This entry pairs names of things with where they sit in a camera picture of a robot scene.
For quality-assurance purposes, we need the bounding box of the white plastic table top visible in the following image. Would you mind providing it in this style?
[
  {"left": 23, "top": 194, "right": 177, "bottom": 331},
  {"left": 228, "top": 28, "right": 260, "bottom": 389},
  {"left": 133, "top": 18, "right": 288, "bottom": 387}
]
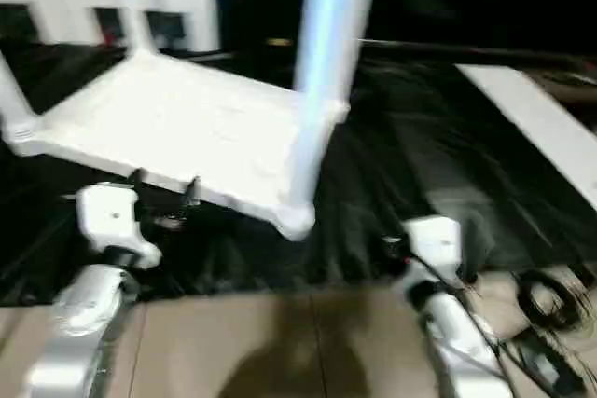
[{"left": 5, "top": 47, "right": 354, "bottom": 242}]

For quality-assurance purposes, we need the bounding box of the white plastic table leg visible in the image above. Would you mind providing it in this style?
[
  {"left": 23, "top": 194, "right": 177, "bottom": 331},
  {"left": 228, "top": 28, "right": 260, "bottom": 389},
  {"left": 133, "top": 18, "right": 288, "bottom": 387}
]
[
  {"left": 0, "top": 51, "right": 40, "bottom": 145},
  {"left": 283, "top": 0, "right": 385, "bottom": 237},
  {"left": 110, "top": 0, "right": 158, "bottom": 62}
]

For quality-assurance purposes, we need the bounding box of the black work mat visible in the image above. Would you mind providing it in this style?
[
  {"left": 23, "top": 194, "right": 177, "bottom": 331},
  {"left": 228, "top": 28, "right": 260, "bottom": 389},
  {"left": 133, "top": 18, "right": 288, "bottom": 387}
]
[{"left": 0, "top": 39, "right": 597, "bottom": 308}]

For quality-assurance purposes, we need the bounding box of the white flat board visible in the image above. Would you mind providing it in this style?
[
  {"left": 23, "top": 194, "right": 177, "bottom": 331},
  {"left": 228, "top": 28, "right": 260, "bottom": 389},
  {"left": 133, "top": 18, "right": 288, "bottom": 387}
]
[{"left": 455, "top": 64, "right": 597, "bottom": 208}]

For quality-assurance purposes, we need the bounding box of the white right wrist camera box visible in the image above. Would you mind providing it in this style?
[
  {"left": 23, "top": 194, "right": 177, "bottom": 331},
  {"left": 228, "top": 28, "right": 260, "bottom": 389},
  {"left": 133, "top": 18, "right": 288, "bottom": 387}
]
[{"left": 401, "top": 215, "right": 464, "bottom": 289}]

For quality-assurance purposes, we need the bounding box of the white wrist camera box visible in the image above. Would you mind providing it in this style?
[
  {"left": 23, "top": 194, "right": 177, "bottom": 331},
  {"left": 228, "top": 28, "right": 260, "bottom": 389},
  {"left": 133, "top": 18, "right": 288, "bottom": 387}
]
[
  {"left": 401, "top": 215, "right": 464, "bottom": 289},
  {"left": 75, "top": 184, "right": 163, "bottom": 270}
]

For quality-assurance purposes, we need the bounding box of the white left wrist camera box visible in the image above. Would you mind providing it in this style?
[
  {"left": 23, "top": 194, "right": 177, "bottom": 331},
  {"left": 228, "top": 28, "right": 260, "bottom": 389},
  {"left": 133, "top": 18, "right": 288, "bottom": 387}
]
[{"left": 75, "top": 184, "right": 163, "bottom": 270}]

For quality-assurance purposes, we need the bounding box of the black rail bar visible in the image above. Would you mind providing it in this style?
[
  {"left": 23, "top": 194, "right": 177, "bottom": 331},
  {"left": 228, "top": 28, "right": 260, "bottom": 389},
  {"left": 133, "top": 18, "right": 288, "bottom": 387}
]
[{"left": 359, "top": 38, "right": 597, "bottom": 67}]

